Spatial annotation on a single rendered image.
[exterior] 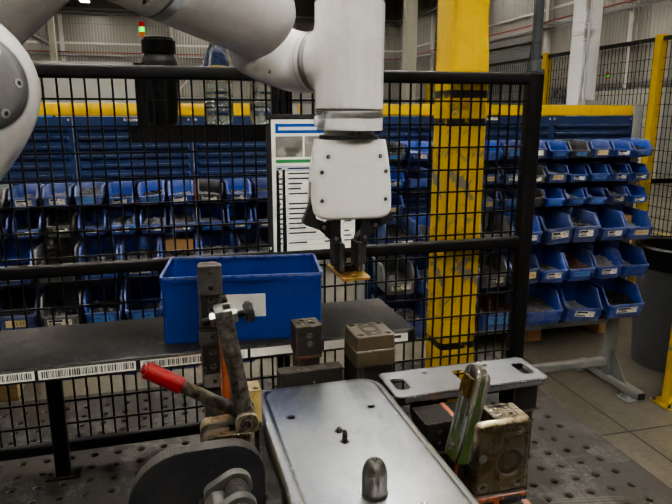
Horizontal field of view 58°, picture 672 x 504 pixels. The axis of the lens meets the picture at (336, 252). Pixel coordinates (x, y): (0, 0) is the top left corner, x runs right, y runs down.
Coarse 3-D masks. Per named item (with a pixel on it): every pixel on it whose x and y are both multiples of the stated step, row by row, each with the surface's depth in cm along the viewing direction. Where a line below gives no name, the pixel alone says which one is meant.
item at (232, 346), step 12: (216, 312) 75; (228, 312) 75; (240, 312) 77; (252, 312) 77; (204, 324) 76; (216, 324) 76; (228, 324) 75; (228, 336) 76; (228, 348) 76; (228, 360) 76; (240, 360) 77; (228, 372) 77; (240, 372) 77; (240, 384) 77; (240, 396) 78; (240, 408) 78; (252, 408) 79
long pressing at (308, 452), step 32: (320, 384) 104; (352, 384) 104; (288, 416) 93; (320, 416) 93; (352, 416) 93; (384, 416) 93; (288, 448) 84; (320, 448) 84; (352, 448) 84; (384, 448) 84; (416, 448) 84; (288, 480) 76; (320, 480) 76; (352, 480) 76; (416, 480) 76; (448, 480) 76
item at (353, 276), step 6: (330, 264) 82; (348, 264) 80; (354, 264) 79; (348, 270) 78; (354, 270) 79; (342, 276) 76; (348, 276) 76; (354, 276) 77; (360, 276) 76; (366, 276) 76
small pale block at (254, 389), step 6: (252, 384) 89; (258, 384) 89; (252, 390) 87; (258, 390) 87; (252, 396) 87; (258, 396) 87; (258, 402) 87; (258, 408) 88; (258, 414) 88; (258, 432) 89; (258, 438) 89; (258, 444) 89; (258, 450) 89
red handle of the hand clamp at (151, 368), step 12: (144, 372) 75; (156, 372) 75; (168, 372) 76; (156, 384) 76; (168, 384) 76; (180, 384) 76; (192, 384) 78; (192, 396) 77; (204, 396) 78; (216, 396) 79; (216, 408) 78; (228, 408) 79
